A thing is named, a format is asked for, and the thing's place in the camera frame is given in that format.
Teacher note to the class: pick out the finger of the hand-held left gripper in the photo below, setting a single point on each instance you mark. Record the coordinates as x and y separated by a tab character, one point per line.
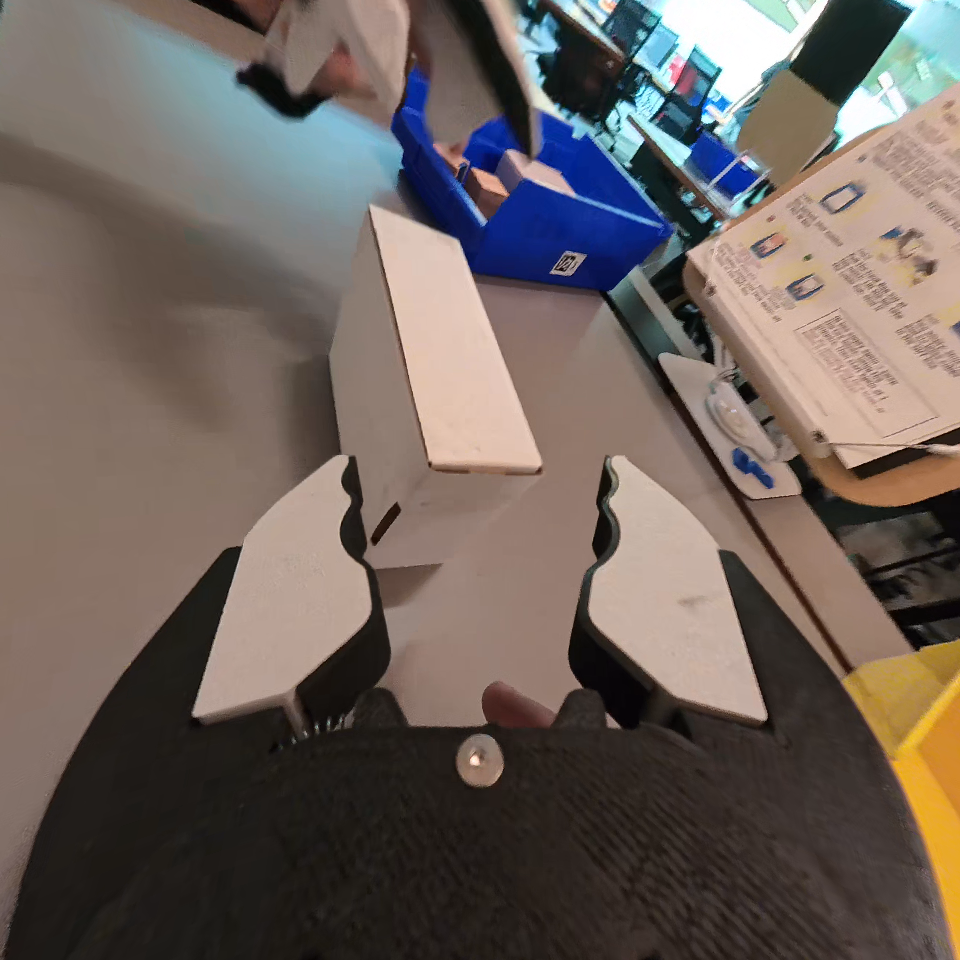
457	67

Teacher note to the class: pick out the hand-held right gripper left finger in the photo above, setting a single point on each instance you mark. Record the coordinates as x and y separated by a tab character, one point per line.
292	600

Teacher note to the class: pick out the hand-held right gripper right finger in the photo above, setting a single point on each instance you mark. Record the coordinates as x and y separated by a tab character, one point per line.
667	600

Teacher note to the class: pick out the large blue plastic bin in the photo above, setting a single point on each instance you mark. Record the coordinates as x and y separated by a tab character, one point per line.
540	232

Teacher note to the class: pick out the white cardboard box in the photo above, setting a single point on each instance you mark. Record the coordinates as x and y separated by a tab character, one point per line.
532	171
442	360

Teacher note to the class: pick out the large yellow plastic bin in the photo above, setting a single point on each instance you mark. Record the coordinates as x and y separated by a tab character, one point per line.
930	750

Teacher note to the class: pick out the brown cardboard small box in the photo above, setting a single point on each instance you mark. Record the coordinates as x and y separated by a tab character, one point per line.
489	193

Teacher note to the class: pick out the person's left hand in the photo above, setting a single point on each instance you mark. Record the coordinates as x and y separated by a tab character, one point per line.
351	75

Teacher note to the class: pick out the person's right hand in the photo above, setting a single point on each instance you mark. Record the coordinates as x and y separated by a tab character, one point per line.
517	709

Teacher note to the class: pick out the blue plastic clip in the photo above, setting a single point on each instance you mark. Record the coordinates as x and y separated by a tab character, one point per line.
761	480
744	461

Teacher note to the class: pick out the black office chair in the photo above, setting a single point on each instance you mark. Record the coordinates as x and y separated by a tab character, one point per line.
630	30
690	90

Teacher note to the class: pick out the white mounting plate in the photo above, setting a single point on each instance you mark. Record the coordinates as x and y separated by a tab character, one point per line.
690	390

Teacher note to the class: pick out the instruction poster board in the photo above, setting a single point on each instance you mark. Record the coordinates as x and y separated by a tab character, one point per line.
862	487

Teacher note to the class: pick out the small blue bin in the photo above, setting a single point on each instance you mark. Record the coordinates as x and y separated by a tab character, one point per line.
720	161

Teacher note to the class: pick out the tan cardboard panel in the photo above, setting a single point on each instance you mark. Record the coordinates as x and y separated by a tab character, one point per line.
787	127

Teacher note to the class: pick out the printed instruction sheet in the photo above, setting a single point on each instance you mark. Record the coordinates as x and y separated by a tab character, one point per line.
847	300

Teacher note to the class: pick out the black acoustic panel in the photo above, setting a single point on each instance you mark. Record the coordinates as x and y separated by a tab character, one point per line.
851	52

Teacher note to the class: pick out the white round mount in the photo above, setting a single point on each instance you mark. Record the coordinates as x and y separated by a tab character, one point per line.
735	412

